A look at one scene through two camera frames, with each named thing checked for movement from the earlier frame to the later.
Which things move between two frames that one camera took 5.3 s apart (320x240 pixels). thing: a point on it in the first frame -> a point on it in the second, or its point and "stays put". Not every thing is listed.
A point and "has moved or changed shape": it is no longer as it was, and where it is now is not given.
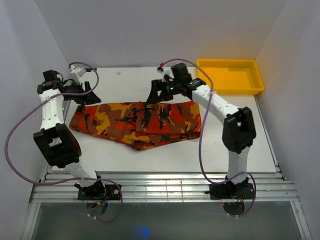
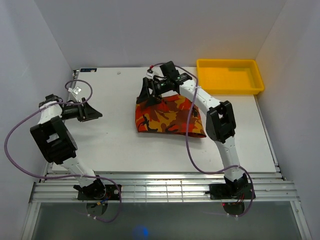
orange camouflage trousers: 137,125 has moved or changed shape
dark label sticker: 90,69 stays put
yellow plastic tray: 231,76 stays put
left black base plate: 112,192 stays put
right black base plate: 230,191 stays put
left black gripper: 90,98 -> 90,113
